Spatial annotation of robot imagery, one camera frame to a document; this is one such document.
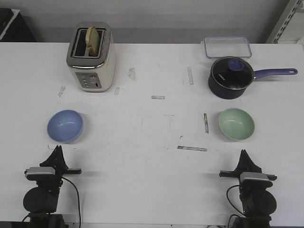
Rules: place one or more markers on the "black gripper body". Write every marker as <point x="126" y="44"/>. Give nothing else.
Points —
<point x="51" y="178"/>
<point x="244" y="189"/>

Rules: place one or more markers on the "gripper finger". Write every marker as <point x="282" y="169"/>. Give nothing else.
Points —
<point x="241" y="166"/>
<point x="249" y="164"/>
<point x="61" y="160"/>
<point x="52" y="159"/>

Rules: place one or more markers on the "blue bowl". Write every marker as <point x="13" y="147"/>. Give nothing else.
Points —
<point x="65" y="126"/>

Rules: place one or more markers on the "green bowl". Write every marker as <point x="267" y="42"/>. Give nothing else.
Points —
<point x="236" y="124"/>

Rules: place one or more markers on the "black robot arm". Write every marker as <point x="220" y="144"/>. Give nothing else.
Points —
<point x="41" y="201"/>
<point x="257" y="203"/>

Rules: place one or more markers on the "dark blue saucepan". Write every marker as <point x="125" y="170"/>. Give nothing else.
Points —
<point x="229" y="94"/>

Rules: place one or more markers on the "glass pot lid blue knob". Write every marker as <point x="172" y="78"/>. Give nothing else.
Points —
<point x="232" y="73"/>

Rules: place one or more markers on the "cream and chrome toaster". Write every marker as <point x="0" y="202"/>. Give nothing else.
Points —
<point x="92" y="74"/>

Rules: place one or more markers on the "clear plastic food container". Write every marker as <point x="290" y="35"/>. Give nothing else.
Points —
<point x="217" y="47"/>

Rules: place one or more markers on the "slice of toast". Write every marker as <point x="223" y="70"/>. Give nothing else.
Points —
<point x="92" y="41"/>

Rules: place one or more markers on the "white metal shelf upright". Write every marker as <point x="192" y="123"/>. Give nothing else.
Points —
<point x="289" y="28"/>

